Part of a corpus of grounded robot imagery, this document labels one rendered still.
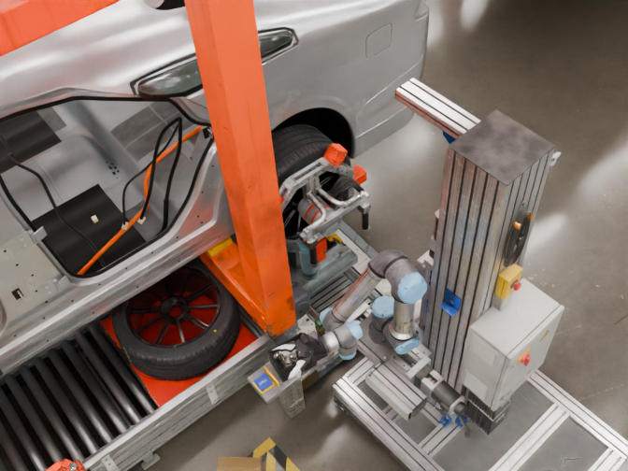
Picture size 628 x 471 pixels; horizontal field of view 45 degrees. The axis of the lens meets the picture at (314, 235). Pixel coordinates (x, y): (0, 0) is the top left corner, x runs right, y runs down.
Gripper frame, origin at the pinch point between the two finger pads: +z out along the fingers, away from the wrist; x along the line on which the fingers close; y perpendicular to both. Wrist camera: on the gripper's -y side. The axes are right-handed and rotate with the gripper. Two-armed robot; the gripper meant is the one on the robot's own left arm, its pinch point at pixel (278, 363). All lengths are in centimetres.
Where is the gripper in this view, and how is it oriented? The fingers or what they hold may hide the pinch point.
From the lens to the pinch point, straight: 294.8
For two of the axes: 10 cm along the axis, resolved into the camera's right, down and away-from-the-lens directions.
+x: -4.5, -6.0, 6.6
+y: 1.1, 7.0, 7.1
